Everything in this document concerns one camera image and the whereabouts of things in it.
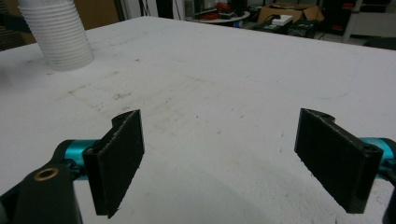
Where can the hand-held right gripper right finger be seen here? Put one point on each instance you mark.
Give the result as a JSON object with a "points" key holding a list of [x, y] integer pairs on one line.
{"points": [[333, 155]]}

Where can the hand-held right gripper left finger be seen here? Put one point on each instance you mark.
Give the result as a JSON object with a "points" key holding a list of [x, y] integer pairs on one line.
{"points": [[116, 168]]}

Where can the brown cardboard box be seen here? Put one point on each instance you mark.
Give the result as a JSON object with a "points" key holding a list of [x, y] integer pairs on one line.
{"points": [[288, 12]]}

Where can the round white table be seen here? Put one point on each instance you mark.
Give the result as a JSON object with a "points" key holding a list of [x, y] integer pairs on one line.
{"points": [[224, 18]]}

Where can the white metal stand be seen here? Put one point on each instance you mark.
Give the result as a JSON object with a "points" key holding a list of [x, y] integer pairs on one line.
{"points": [[353, 20]]}

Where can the stack of white paper cups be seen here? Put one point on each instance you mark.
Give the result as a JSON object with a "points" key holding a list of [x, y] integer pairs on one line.
{"points": [[57, 32]]}

